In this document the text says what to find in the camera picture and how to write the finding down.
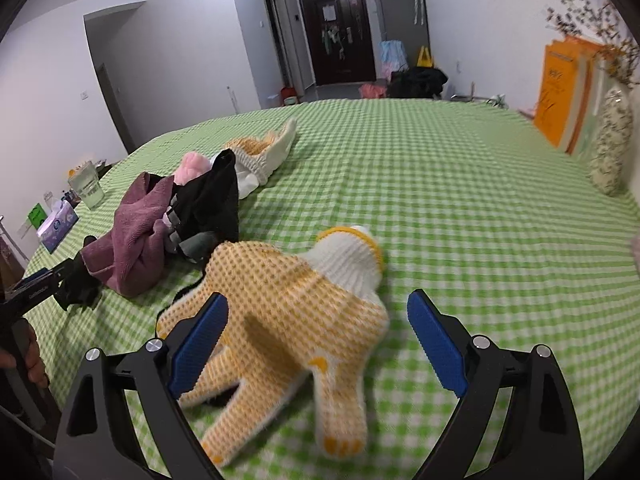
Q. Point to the white cloth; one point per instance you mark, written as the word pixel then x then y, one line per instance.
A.
pixel 247 182

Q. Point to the yellow dotted knit glove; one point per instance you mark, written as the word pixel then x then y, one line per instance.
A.
pixel 267 150
pixel 280 320

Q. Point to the pink bag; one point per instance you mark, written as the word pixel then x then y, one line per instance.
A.
pixel 372 91

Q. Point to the black cloth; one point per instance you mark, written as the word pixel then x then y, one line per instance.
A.
pixel 210 205

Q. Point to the red basin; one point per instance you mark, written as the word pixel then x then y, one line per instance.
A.
pixel 288 96

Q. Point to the yellow floor sign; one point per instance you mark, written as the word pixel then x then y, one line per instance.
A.
pixel 425 57

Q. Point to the dark entrance door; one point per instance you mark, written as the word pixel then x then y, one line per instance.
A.
pixel 335 35

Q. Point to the person's left hand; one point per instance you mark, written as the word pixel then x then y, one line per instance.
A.
pixel 36 360

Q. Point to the grey cabinet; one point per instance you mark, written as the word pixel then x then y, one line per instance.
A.
pixel 400 15

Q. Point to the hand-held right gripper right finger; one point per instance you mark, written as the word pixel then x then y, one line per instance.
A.
pixel 435 345

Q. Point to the grey sock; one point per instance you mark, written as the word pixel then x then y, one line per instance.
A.
pixel 197 245

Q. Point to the glass cup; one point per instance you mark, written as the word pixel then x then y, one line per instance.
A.
pixel 89 185

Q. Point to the orange books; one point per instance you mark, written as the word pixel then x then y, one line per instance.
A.
pixel 562 90

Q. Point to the tissue box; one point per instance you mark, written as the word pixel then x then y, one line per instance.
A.
pixel 57 222

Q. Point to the black bag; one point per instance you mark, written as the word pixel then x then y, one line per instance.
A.
pixel 417 82

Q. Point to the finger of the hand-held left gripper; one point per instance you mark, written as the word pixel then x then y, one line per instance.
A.
pixel 80 292
pixel 86 250

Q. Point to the pink fluffy sock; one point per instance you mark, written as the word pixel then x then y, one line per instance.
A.
pixel 191 167

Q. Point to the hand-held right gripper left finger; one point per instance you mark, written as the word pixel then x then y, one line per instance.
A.
pixel 200 345

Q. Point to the maroon towel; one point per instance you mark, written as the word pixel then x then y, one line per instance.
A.
pixel 135 240

